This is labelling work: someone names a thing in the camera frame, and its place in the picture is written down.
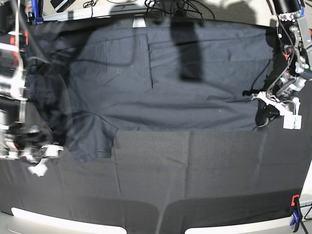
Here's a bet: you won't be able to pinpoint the blue bar clamp near-right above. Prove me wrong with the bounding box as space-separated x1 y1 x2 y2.
290 206 302 233

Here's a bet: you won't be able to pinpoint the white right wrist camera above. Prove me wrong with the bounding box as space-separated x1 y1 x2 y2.
28 158 48 177

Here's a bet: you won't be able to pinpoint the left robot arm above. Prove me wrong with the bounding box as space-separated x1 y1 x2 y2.
243 0 312 130

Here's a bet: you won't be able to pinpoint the red black clamp far-left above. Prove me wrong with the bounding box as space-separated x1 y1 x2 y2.
23 30 29 45

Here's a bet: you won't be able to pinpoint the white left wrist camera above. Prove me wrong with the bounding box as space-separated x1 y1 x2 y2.
283 115 302 130

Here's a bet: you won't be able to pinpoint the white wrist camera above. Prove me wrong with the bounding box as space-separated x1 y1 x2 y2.
28 158 48 177
283 115 302 130

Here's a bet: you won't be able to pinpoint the dark navy t-shirt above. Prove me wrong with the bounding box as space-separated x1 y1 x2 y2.
27 19 274 162

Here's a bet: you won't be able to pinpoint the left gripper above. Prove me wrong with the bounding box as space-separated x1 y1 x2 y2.
242 90 300 127

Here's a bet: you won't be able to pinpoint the black table cloth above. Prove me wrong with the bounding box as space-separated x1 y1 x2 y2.
0 16 312 234

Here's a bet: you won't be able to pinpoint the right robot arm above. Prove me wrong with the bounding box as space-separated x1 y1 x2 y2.
0 0 63 164

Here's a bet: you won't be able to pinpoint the aluminium frame rail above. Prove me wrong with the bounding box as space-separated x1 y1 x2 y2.
43 4 139 21

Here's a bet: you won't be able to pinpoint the tangled black cables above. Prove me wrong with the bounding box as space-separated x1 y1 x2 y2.
82 0 220 20

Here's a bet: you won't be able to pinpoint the black power adapter box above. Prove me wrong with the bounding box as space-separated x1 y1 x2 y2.
50 0 75 13

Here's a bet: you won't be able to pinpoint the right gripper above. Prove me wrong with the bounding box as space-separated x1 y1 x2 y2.
0 124 63 163

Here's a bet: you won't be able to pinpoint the red black clamp near-right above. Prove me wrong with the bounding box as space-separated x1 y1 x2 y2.
291 194 300 207

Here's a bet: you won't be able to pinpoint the blue bar clamp far-left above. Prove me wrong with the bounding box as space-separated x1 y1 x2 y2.
29 0 44 25

